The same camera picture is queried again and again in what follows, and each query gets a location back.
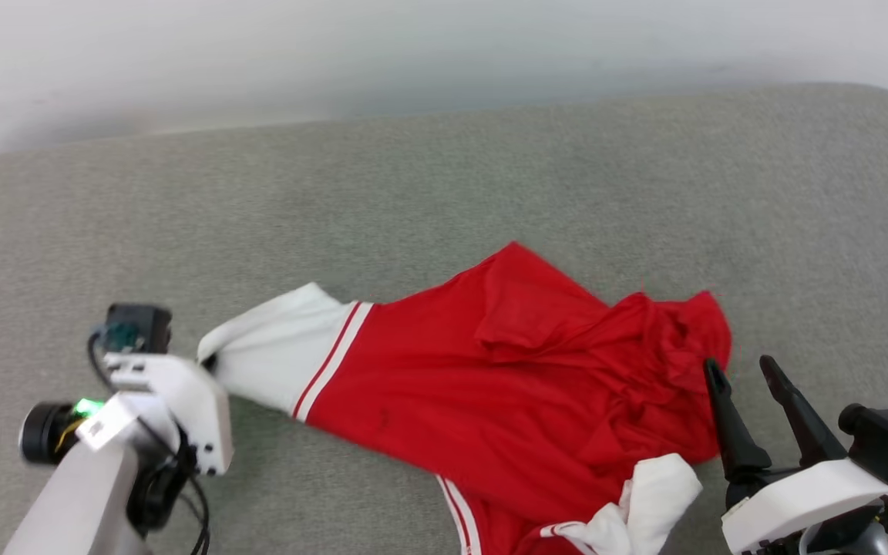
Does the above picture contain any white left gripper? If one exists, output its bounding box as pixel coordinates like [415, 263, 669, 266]
[103, 351, 234, 477]

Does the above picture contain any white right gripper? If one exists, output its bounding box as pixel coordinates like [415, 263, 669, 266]
[702, 355, 888, 555]

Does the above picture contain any red Bulls basketball jersey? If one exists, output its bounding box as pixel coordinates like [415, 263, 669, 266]
[197, 241, 732, 555]

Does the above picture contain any grey fabric sofa cushion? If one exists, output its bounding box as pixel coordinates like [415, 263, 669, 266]
[0, 83, 888, 555]

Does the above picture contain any teal left camera connector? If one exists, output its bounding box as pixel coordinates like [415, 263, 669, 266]
[100, 322, 143, 353]

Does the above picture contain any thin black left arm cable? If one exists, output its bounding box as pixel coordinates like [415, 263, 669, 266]
[88, 328, 211, 555]

